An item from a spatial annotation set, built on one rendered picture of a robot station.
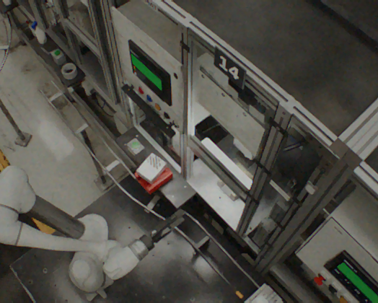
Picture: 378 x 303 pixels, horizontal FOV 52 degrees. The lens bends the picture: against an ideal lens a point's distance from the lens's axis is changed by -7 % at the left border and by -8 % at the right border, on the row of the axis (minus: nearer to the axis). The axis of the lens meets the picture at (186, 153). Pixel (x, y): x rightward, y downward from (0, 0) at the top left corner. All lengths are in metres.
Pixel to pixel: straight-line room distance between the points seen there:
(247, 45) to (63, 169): 2.39
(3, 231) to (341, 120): 1.29
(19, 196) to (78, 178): 1.61
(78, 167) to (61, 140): 0.31
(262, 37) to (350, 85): 0.30
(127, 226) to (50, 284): 0.55
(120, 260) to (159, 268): 0.52
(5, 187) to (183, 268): 1.07
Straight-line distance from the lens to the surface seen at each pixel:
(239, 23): 1.32
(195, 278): 2.27
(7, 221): 1.71
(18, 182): 1.75
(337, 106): 1.18
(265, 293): 2.01
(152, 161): 2.13
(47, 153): 3.49
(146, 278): 2.28
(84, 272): 2.06
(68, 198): 3.26
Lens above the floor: 2.92
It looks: 62 degrees down
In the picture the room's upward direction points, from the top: straight up
